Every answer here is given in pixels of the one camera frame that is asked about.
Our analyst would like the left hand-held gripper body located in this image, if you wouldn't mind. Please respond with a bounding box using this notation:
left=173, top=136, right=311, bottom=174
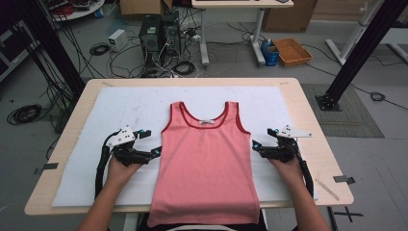
left=105, top=124, right=143, bottom=167

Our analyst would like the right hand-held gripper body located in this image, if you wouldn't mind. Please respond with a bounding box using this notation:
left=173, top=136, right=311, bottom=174
left=274, top=125, right=313, bottom=164

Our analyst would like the pink tank top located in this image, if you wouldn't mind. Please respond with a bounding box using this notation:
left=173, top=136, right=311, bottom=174
left=147, top=101, right=262, bottom=228

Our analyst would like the person's right hand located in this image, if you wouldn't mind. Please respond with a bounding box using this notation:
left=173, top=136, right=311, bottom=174
left=268, top=158, right=304, bottom=187

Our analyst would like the person's left hand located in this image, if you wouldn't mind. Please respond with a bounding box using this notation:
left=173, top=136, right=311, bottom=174
left=106, top=156, right=142, bottom=187

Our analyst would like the thin wooden strip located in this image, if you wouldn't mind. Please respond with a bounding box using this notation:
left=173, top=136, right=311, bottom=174
left=315, top=177, right=341, bottom=201

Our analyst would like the black tape piece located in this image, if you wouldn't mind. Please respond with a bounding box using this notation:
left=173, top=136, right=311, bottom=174
left=332, top=174, right=356, bottom=186
left=33, top=162, right=60, bottom=175

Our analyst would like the grey floor mat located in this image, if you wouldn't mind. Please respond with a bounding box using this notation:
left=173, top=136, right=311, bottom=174
left=301, top=83, right=385, bottom=139

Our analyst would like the blue box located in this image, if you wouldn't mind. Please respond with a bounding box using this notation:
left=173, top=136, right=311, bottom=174
left=260, top=38, right=281, bottom=66

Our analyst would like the black computer tower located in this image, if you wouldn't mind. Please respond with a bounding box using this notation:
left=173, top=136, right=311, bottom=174
left=160, top=10, right=183, bottom=63
left=139, top=14, right=164, bottom=70

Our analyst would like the white power supply box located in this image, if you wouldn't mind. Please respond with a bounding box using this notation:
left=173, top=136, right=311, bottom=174
left=108, top=28, right=129, bottom=52

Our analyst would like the black metal stand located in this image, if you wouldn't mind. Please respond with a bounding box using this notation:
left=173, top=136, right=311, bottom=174
left=316, top=0, right=408, bottom=113
left=0, top=0, right=86, bottom=97

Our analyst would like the large cardboard box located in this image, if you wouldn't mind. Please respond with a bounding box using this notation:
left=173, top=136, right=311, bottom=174
left=263, top=0, right=319, bottom=33

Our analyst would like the white metal stand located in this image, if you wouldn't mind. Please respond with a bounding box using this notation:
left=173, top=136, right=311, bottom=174
left=325, top=0, right=408, bottom=65

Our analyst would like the open cardboard box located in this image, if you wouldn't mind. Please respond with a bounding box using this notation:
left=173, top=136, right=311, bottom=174
left=119, top=0, right=173, bottom=22

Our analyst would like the round white table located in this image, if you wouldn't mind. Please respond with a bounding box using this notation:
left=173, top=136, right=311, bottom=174
left=44, top=0, right=106, bottom=22

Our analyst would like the white standing desk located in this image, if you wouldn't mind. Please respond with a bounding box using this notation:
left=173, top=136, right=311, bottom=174
left=191, top=0, right=294, bottom=66

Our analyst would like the dark equipment rack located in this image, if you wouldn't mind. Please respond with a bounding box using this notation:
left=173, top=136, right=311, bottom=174
left=0, top=19, right=41, bottom=83

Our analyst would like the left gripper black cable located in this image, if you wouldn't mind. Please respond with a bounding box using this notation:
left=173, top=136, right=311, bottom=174
left=94, top=131, right=120, bottom=200

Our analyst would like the small coiled black cable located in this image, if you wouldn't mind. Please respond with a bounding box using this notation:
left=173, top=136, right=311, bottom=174
left=89, top=42, right=111, bottom=57

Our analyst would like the black floor cable with adapter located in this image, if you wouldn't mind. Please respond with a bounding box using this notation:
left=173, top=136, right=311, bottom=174
left=304, top=62, right=408, bottom=112

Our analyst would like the large coiled black cable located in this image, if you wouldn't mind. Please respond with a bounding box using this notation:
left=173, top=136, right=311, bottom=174
left=7, top=104, right=43, bottom=126

